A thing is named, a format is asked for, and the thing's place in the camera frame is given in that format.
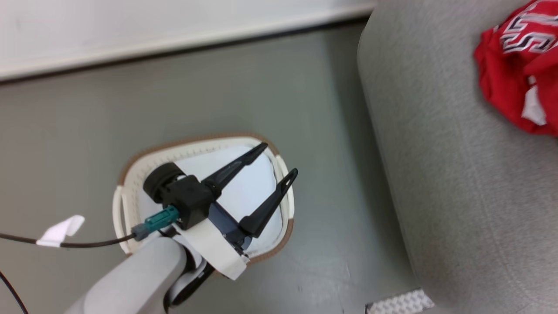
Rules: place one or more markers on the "white plastic laundry basket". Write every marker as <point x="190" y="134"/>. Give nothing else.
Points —
<point x="253" y="187"/>

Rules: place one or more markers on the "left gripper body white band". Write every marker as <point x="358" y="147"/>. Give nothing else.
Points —
<point x="216" y="244"/>

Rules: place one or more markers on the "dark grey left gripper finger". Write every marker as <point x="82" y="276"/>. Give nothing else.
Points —
<point x="231" y="172"/>
<point x="268" y="207"/>

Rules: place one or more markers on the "white textured floor plate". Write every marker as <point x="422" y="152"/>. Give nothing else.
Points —
<point x="399" y="303"/>

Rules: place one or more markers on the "red sports jersey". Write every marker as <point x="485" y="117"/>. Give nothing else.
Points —
<point x="505" y="78"/>

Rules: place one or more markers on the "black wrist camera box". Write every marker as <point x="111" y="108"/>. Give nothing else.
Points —
<point x="187" y="196"/>

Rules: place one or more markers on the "grey fabric sofa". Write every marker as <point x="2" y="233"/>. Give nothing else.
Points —
<point x="457" y="183"/>

